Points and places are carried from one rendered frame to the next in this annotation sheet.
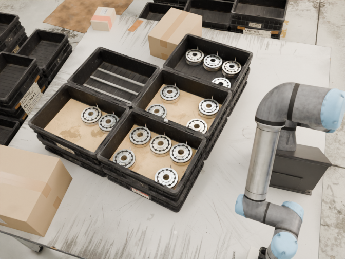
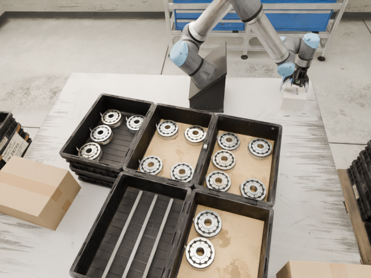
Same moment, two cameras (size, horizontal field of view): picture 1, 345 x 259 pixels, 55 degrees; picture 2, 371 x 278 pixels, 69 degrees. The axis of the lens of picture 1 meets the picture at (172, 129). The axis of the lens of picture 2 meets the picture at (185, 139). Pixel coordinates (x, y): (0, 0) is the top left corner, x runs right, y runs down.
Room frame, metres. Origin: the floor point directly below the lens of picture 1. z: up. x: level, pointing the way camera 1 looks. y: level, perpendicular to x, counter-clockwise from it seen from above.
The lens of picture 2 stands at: (1.13, 0.66, 1.84)
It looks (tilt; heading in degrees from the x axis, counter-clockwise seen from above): 52 degrees down; 258
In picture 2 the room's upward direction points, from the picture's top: 5 degrees counter-clockwise
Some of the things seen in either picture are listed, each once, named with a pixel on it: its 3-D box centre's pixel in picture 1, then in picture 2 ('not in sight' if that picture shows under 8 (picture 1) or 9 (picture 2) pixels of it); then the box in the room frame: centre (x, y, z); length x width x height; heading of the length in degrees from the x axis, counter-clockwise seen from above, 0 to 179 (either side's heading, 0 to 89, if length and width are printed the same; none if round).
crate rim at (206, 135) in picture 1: (182, 100); (171, 140); (1.04, -0.06, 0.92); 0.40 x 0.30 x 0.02; 58
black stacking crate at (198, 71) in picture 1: (207, 68); (113, 134); (1.29, -0.22, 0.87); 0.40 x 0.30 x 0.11; 58
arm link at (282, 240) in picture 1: (282, 247); (308, 46); (0.28, -0.31, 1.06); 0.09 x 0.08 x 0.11; 150
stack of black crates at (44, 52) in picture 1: (47, 63); not in sight; (2.07, 0.96, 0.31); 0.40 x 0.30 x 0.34; 158
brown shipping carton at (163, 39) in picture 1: (175, 35); (33, 192); (1.69, -0.08, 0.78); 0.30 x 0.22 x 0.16; 147
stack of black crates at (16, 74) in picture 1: (17, 95); not in sight; (1.69, 1.11, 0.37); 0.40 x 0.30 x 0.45; 158
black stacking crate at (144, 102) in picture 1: (183, 107); (173, 148); (1.04, -0.06, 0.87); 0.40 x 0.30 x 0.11; 58
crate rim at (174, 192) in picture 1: (151, 148); (240, 155); (0.79, 0.10, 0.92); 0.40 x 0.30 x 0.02; 58
